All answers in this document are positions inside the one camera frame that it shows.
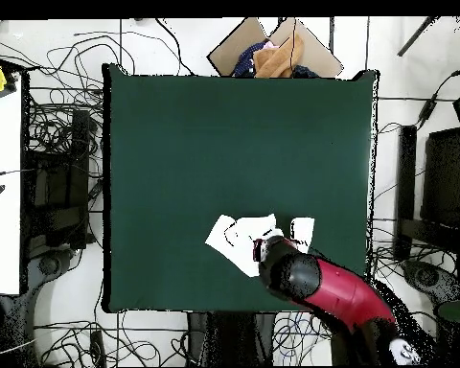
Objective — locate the black upright stand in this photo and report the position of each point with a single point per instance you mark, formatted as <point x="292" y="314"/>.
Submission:
<point x="406" y="172"/>

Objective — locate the open cardboard box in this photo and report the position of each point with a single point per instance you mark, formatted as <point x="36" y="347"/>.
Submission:
<point x="318" y="53"/>

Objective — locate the tan folded garment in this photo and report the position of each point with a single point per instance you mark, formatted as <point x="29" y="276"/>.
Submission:
<point x="280" y="59"/>

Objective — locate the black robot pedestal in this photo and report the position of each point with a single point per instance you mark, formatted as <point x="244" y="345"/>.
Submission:
<point x="230" y="337"/>

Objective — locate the black power strip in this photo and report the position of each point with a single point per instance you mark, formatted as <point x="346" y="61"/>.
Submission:
<point x="97" y="347"/>

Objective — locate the black thin rod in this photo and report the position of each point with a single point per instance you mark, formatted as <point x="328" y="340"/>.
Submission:
<point x="416" y="36"/>

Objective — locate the dark blue garment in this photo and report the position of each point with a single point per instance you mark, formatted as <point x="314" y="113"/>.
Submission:
<point x="245" y="61"/>

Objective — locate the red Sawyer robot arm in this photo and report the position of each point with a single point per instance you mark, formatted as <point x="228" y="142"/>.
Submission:
<point x="341" y="291"/>

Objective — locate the white desk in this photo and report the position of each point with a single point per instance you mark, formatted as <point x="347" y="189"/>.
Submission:
<point x="2" y="191"/>

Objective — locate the black power adapter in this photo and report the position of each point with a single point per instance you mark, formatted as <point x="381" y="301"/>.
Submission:
<point x="426" y="111"/>

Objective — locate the white printed T-shirt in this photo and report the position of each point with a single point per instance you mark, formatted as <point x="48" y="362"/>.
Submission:
<point x="237" y="237"/>

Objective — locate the grey swivel chair base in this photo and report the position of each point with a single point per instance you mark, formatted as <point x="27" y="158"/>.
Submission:
<point x="48" y="265"/>
<point x="429" y="276"/>

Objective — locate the black computer tower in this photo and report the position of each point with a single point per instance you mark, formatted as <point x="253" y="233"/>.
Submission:
<point x="57" y="184"/>

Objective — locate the dark green table cloth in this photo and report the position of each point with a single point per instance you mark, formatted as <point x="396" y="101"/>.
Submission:
<point x="214" y="134"/>

